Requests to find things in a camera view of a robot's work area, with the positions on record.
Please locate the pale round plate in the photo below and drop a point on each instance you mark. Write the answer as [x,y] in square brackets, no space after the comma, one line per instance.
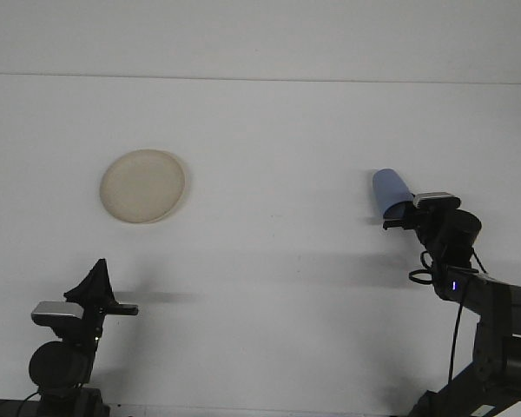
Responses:
[143,187]

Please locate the pale blue cup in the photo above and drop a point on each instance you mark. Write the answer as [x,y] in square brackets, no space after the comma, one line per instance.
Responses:
[388,187]

